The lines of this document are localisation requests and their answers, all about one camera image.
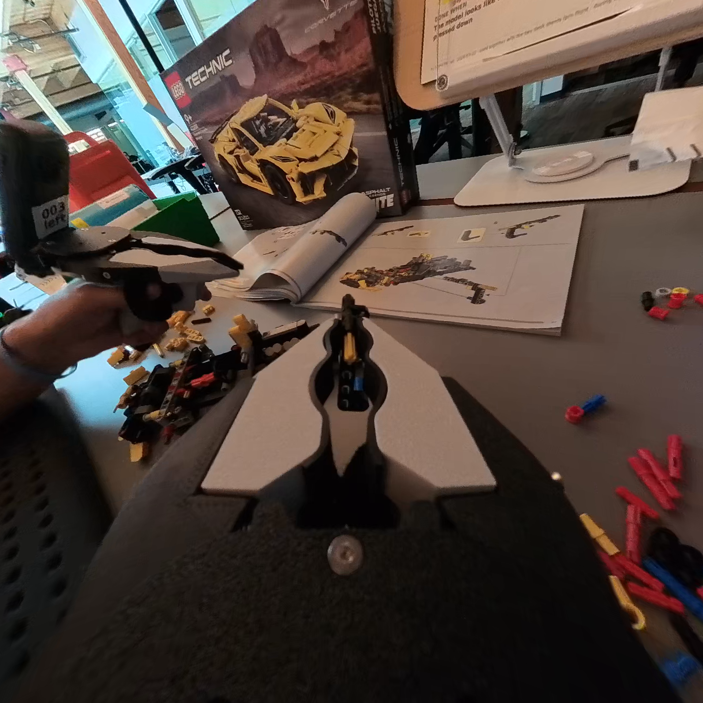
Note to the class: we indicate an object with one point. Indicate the red lego bush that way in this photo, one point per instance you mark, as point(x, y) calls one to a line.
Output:
point(574, 414)

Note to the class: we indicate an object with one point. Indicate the person's left forearm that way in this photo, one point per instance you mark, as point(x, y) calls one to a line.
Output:
point(16, 384)

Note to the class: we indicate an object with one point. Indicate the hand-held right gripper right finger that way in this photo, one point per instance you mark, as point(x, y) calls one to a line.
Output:
point(434, 428)

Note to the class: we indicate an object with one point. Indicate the light blue plastic packet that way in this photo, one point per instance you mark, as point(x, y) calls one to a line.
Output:
point(115, 200)

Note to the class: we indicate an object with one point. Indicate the blue lego connector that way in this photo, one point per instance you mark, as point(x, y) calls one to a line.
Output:
point(594, 403)

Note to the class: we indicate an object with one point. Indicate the short black lego pin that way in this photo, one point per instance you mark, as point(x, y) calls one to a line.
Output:
point(202, 320)

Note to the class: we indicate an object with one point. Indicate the grey wristband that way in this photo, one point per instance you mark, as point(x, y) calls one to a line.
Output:
point(33, 373)

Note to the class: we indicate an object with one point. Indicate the cluster of mixed lego bushes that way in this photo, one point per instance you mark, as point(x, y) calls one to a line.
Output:
point(670, 302)

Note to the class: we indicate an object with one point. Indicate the pile of small lego pieces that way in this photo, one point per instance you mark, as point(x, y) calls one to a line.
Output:
point(653, 549)

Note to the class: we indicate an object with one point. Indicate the partly built lego car chassis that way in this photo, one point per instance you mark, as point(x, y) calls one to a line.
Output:
point(181, 384)

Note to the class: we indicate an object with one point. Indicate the small black yellow lego assembly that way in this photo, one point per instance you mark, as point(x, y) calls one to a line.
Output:
point(350, 340)

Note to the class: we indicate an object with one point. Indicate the lego set cardboard box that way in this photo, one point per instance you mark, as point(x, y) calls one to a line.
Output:
point(285, 126)

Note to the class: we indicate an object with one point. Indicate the lego instruction booklet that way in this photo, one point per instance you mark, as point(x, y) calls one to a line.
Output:
point(467, 274)

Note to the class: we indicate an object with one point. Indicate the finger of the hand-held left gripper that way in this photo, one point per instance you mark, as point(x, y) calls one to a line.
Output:
point(165, 270)
point(186, 247)

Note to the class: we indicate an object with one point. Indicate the green plastic bin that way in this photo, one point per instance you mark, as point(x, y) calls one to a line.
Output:
point(181, 219)

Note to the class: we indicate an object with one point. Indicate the group of yellow lego connectors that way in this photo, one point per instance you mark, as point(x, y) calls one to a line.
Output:
point(178, 332)

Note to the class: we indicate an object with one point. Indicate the white paper bags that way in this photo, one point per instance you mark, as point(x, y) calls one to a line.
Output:
point(670, 126)

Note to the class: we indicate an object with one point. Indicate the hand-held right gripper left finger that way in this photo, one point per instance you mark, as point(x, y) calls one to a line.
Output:
point(263, 428)

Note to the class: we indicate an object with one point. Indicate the person's left hand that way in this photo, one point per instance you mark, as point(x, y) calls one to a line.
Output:
point(82, 324)

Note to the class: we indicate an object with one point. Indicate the white sheet stand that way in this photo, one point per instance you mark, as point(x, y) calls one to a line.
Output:
point(576, 181)

